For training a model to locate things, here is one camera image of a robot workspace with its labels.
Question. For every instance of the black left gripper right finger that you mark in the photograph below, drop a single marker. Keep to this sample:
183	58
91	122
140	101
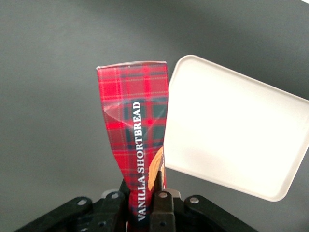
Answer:
162	207

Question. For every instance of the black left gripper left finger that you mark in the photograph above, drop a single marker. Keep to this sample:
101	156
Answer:
114	205

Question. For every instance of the red tartan shortbread cookie box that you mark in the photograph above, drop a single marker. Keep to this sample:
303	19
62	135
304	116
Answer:
135	120

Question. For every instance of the cream rectangular plastic tray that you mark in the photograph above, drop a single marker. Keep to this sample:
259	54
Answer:
229	125

